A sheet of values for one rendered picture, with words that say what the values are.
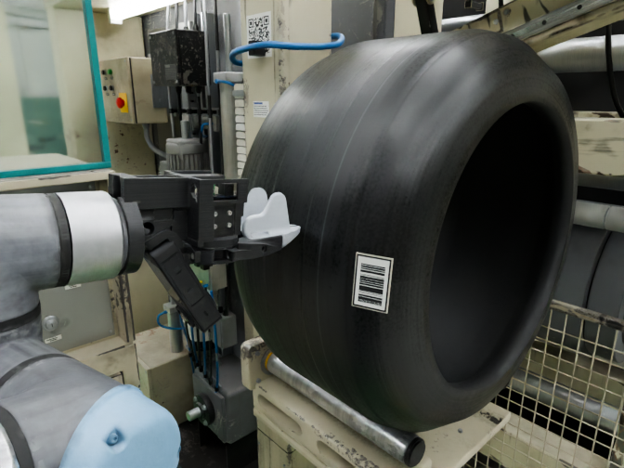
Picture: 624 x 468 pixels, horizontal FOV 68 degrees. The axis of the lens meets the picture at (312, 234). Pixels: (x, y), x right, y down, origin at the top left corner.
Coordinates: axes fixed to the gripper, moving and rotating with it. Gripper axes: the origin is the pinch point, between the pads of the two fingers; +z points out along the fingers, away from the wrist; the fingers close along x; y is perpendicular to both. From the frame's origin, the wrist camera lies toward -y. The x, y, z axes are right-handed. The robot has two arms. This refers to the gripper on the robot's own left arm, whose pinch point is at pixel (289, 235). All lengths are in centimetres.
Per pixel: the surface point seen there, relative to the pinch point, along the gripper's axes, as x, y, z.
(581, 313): -14, -19, 65
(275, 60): 30.0, 23.5, 19.7
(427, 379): -12.8, -16.8, 13.1
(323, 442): 6.1, -38.6, 15.8
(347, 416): 3.0, -32.6, 17.6
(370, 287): -10.6, -3.5, 2.5
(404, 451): -8.1, -32.3, 17.7
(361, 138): -5.6, 11.6, 4.6
